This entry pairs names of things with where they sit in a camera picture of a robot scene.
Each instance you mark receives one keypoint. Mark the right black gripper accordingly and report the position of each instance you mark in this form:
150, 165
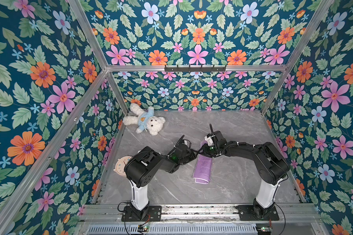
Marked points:
204, 146

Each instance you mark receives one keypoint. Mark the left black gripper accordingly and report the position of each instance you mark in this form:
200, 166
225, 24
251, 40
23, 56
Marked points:
191, 155

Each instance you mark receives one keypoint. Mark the purple printed paper sheet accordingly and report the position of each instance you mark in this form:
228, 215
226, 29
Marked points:
202, 170

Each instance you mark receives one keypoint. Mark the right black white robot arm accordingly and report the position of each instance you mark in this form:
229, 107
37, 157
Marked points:
269, 162

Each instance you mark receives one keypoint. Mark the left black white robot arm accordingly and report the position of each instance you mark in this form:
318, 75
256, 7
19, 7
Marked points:
142, 167

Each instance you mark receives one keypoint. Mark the white teddy bear blue shirt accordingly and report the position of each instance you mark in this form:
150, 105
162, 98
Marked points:
145, 120

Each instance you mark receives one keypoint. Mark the beige round toy clock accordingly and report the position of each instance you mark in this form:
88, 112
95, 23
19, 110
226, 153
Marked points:
120, 165

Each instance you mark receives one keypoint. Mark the white ventilation grille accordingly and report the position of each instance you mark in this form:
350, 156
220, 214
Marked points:
173, 229

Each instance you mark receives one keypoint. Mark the black hook rail on frame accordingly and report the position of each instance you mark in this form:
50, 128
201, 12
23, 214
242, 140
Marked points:
195, 68

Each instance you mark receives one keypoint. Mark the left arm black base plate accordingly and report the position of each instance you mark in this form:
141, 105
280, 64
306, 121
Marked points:
149, 213

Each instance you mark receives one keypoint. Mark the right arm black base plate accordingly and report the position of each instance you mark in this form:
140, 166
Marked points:
257, 213

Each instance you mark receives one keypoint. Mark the aluminium front mounting rail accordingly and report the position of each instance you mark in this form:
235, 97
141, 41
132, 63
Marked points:
214, 213

